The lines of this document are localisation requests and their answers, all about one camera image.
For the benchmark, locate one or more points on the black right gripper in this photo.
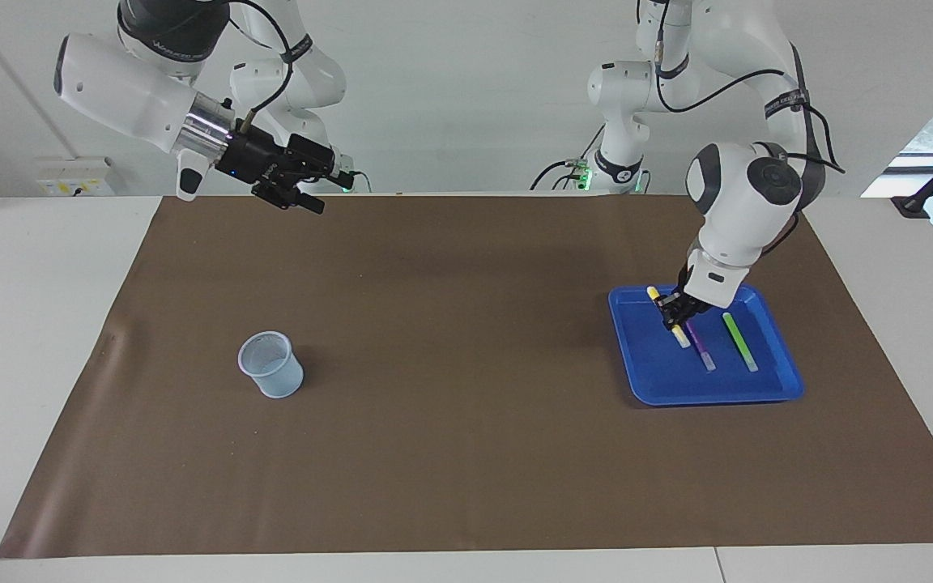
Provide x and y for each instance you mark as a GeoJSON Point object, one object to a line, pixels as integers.
{"type": "Point", "coordinates": [256, 162]}

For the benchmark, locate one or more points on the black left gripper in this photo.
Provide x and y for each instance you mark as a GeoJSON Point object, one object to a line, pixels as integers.
{"type": "Point", "coordinates": [687, 301]}

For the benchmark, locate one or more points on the yellow pen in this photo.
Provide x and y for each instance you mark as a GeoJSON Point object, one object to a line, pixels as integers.
{"type": "Point", "coordinates": [653, 292]}

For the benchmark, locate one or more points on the purple pen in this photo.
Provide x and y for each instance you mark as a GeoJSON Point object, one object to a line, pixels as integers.
{"type": "Point", "coordinates": [704, 352]}

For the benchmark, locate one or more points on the green pen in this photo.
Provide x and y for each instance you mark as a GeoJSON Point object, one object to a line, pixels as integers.
{"type": "Point", "coordinates": [739, 342]}

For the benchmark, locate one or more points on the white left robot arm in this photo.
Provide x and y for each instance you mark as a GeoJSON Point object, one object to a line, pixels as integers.
{"type": "Point", "coordinates": [742, 210]}

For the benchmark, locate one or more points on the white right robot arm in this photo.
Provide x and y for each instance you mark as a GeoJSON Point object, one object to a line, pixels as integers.
{"type": "Point", "coordinates": [126, 89]}

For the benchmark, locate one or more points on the blue plastic tray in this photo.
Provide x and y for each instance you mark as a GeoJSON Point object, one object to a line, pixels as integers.
{"type": "Point", "coordinates": [677, 385]}

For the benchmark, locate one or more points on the pale blue mesh pen cup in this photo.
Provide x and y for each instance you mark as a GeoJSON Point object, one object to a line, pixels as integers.
{"type": "Point", "coordinates": [276, 376]}

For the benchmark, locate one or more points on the brown table mat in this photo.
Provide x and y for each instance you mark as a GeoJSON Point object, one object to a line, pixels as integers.
{"type": "Point", "coordinates": [466, 340]}

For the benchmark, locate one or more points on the white wall socket box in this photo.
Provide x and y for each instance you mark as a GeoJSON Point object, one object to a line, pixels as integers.
{"type": "Point", "coordinates": [70, 178]}

